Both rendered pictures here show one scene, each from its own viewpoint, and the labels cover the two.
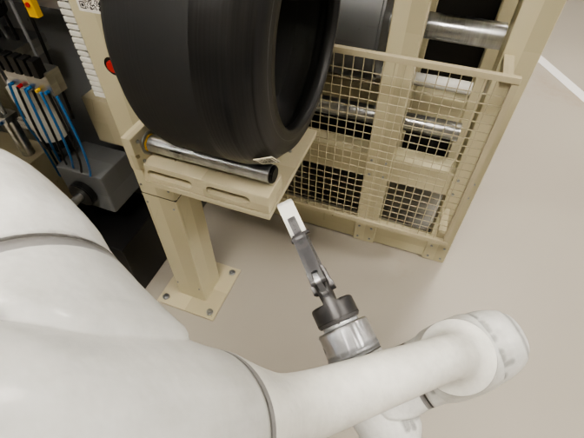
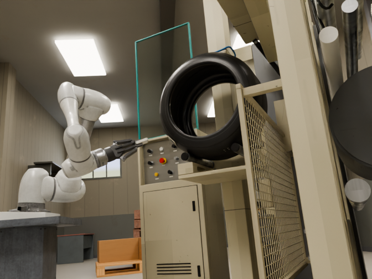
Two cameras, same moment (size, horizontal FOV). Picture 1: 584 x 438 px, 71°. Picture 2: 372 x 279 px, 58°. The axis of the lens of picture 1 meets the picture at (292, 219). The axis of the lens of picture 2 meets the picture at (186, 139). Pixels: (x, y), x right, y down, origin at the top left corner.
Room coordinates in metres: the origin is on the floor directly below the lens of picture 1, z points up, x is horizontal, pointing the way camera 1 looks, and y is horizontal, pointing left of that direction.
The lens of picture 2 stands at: (0.87, -1.68, 0.52)
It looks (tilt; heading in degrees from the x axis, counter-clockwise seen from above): 15 degrees up; 95
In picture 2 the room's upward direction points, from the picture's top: 4 degrees counter-clockwise
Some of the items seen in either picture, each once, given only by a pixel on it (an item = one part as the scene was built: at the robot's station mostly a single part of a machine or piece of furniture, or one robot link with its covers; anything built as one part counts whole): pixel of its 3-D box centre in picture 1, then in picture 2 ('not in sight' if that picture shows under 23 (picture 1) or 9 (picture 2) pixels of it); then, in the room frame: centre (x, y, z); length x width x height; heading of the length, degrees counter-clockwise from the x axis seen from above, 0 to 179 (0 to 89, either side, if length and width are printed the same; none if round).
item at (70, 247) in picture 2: not in sight; (76, 247); (-2.76, 6.75, 0.32); 1.20 x 0.64 x 0.64; 99
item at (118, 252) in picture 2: not in sight; (139, 253); (-0.44, 3.67, 0.24); 1.31 x 0.90 x 0.47; 24
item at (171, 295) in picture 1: (200, 284); not in sight; (0.98, 0.40, 0.01); 0.27 x 0.27 x 0.02; 69
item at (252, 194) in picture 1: (210, 176); (199, 172); (0.78, 0.21, 0.84); 0.36 x 0.09 x 0.06; 69
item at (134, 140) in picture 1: (174, 111); (231, 161); (0.97, 0.32, 0.90); 0.40 x 0.03 x 0.10; 159
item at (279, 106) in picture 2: not in sight; (293, 127); (1.34, 0.23, 1.05); 0.20 x 0.15 x 0.30; 69
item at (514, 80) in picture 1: (341, 146); (279, 192); (1.14, -0.17, 0.65); 0.90 x 0.02 x 0.70; 69
